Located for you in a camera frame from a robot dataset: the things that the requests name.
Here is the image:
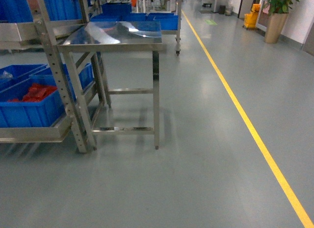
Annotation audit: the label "far steel shelf rack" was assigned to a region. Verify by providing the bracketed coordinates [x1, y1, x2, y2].
[95, 0, 183, 55]

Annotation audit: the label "blue bin with red bags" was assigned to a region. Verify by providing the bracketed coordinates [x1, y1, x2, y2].
[0, 63, 95, 128]

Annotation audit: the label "stainless steel shelf rack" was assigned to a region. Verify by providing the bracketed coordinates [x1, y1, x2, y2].
[0, 0, 105, 153]

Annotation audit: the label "stainless steel table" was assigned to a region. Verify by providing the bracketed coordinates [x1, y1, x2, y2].
[58, 21, 164, 149]

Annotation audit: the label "red bubble wrap bags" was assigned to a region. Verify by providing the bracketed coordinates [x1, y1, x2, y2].
[7, 83, 57, 102]

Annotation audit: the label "yellow mop bucket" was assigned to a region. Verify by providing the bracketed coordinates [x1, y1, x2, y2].
[243, 4, 261, 30]

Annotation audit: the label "clear plastic bag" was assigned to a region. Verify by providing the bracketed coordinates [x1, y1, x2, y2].
[0, 71, 13, 79]

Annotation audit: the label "potted plant gold planter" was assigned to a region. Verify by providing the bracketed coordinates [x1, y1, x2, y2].
[263, 0, 299, 44]

